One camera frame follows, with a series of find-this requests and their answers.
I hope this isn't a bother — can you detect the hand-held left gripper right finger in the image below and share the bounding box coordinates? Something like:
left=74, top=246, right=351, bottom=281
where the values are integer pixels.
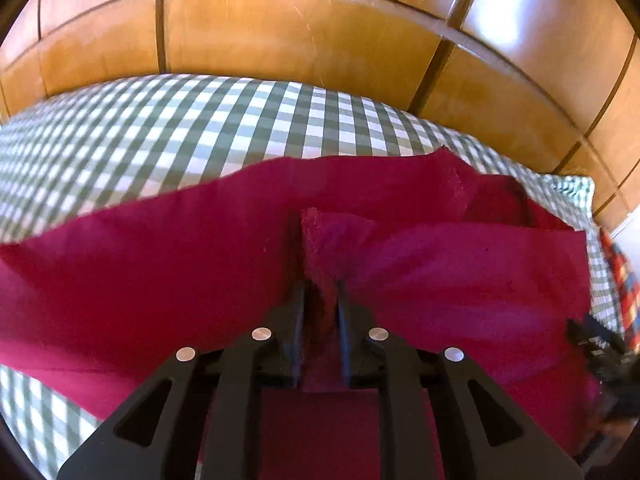
left=336, top=280, right=585, bottom=480

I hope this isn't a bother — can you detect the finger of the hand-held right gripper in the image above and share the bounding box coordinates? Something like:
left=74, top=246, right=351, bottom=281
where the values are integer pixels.
left=566, top=316, right=608, bottom=350

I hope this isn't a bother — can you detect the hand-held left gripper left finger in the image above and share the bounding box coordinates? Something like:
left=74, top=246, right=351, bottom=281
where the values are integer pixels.
left=56, top=280, right=307, bottom=480

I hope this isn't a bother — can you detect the red cloth garment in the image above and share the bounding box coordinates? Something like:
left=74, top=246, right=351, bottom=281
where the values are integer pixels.
left=0, top=146, right=603, bottom=480

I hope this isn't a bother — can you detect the red blue plaid cloth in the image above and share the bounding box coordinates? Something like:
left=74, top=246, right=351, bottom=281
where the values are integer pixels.
left=599, top=229, right=640, bottom=353

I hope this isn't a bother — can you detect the green checked pillow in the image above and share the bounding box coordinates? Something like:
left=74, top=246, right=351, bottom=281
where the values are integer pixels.
left=541, top=173, right=598, bottom=233

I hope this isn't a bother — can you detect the green checked bed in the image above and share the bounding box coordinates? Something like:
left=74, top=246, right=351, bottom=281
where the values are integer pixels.
left=0, top=74, right=621, bottom=480

